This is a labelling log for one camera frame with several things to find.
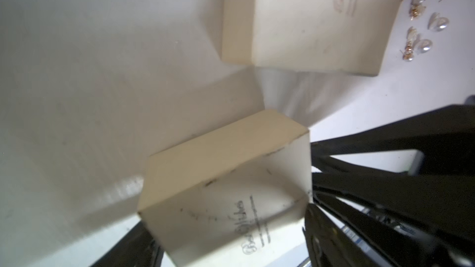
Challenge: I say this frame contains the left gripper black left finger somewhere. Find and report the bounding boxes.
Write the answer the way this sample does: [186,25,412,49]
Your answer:
[92,221,165,267]

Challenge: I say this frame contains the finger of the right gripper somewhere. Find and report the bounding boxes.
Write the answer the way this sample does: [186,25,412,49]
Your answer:
[312,173,475,252]
[310,105,475,176]

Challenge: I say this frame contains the pearl earring teardrop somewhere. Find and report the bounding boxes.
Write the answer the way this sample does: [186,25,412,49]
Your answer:
[428,12,450,32]

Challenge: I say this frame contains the pearl earring upper middle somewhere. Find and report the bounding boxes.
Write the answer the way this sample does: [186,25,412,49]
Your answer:
[409,0,426,21]

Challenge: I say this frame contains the cream jewelry box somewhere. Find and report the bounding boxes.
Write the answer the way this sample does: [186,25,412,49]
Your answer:
[137,110,312,267]
[221,0,402,77]

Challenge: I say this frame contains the pearl earring lower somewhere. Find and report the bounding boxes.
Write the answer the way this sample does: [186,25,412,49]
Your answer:
[401,27,433,62]

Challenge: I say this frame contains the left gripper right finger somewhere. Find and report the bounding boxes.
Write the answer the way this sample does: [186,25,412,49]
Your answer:
[303,203,378,267]

